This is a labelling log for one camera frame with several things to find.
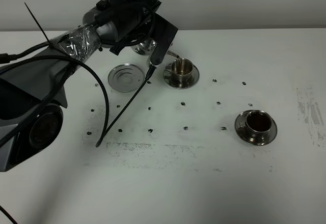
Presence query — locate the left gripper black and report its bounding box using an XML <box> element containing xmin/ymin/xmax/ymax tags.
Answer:
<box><xmin>101</xmin><ymin>0</ymin><xmax>161</xmax><ymax>54</ymax></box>

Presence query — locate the stainless steel teapot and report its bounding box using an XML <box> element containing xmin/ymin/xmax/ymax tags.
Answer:
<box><xmin>131</xmin><ymin>38</ymin><xmax>181</xmax><ymax>67</ymax></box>

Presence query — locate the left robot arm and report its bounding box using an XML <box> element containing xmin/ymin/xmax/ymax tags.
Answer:
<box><xmin>1</xmin><ymin>0</ymin><xmax>160</xmax><ymax>172</ymax></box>

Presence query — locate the teapot steel saucer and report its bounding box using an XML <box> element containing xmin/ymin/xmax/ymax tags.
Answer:
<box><xmin>107</xmin><ymin>64</ymin><xmax>145</xmax><ymax>93</ymax></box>

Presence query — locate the far steel saucer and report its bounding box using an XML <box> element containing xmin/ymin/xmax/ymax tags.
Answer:
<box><xmin>163</xmin><ymin>63</ymin><xmax>200</xmax><ymax>89</ymax></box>

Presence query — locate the far steel teacup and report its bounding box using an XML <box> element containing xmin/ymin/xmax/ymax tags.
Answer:
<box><xmin>164</xmin><ymin>58</ymin><xmax>195</xmax><ymax>82</ymax></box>

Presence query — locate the steel teacup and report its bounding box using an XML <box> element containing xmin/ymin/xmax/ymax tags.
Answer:
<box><xmin>164</xmin><ymin>58</ymin><xmax>195</xmax><ymax>82</ymax></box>
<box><xmin>235</xmin><ymin>110</ymin><xmax>273</xmax><ymax>137</ymax></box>

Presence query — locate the black zip tie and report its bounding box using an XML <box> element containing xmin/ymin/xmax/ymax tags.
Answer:
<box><xmin>20</xmin><ymin>3</ymin><xmax>83</xmax><ymax>73</ymax></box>

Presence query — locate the near steel saucer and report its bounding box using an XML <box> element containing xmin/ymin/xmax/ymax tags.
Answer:
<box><xmin>234</xmin><ymin>109</ymin><xmax>278</xmax><ymax>146</ymax></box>

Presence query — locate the near steel teacup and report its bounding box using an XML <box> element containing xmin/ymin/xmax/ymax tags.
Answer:
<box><xmin>235</xmin><ymin>110</ymin><xmax>273</xmax><ymax>137</ymax></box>

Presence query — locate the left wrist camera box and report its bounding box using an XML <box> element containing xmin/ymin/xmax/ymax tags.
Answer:
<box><xmin>149</xmin><ymin>14</ymin><xmax>178</xmax><ymax>66</ymax></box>

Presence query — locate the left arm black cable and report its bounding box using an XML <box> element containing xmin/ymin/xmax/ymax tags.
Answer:
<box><xmin>0</xmin><ymin>1</ymin><xmax>156</xmax><ymax>224</ymax></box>

